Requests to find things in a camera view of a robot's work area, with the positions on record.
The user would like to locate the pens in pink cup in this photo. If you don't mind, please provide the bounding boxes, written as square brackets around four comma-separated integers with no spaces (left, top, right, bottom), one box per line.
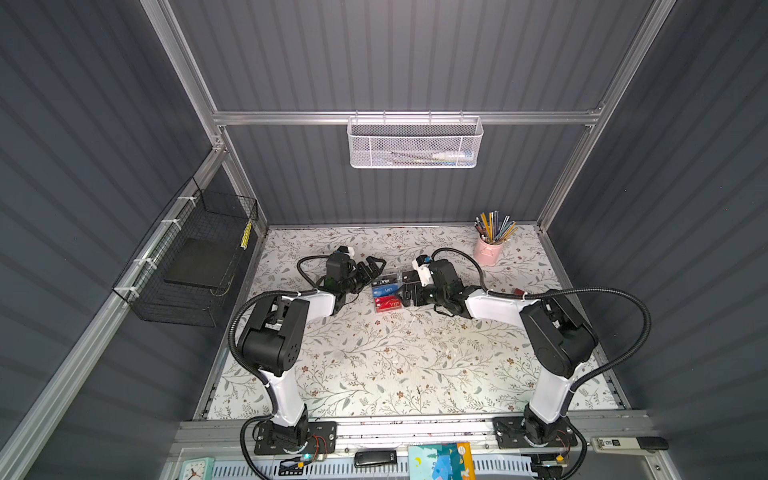
[474,211,519,245]

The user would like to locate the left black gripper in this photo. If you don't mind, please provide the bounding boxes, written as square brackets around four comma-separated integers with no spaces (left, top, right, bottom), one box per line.
[341,256,384,296]

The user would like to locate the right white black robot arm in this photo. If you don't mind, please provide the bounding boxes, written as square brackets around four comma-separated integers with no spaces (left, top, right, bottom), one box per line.
[397,255,598,446]

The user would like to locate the left black corrugated cable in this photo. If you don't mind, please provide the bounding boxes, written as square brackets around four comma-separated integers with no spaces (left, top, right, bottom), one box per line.
[226,254,337,480]

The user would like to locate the black wire wall basket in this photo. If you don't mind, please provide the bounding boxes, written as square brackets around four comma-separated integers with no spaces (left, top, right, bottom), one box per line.
[113,181,259,328]

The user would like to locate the right black corrugated cable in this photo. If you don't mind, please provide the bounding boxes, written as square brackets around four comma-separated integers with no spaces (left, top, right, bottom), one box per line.
[430,247,653,480]

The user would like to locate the black stapler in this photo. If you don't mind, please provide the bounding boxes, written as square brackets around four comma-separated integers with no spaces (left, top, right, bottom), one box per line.
[353,449,397,468]

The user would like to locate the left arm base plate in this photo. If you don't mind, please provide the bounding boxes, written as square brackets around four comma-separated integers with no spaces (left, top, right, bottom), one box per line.
[252,421,338,455]

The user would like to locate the black corrugated cable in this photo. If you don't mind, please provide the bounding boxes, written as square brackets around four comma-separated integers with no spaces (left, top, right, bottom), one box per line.
[226,254,337,480]
[430,247,653,480]

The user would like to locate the markers in white basket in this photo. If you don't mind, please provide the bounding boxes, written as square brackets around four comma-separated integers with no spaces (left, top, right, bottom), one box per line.
[390,150,475,166]

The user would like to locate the yellow tag on basket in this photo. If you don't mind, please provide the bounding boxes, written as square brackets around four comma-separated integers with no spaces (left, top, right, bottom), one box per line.
[239,220,252,250]

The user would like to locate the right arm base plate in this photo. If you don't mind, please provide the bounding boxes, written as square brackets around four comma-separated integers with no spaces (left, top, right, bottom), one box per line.
[492,416,579,449]

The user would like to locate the small teal clock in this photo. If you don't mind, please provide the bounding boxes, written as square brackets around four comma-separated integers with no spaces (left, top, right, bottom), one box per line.
[177,457,215,480]

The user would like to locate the white wire mesh basket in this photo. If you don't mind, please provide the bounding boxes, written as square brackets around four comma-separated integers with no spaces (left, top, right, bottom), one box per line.
[346,114,484,170]

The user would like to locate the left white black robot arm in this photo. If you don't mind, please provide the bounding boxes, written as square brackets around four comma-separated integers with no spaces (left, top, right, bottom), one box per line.
[227,247,387,443]

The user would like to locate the pink pen cup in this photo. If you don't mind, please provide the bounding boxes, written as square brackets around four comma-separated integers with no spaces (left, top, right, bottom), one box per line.
[473,237,504,267]

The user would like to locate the clear plastic organizer box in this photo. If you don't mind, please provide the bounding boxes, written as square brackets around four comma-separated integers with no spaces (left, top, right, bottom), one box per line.
[371,271,404,313]

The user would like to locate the black pad in basket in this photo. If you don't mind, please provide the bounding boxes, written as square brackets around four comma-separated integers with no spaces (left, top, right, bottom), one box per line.
[163,238,240,289]

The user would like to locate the colourful picture book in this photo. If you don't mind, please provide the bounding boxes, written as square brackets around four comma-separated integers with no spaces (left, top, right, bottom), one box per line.
[408,442,476,480]

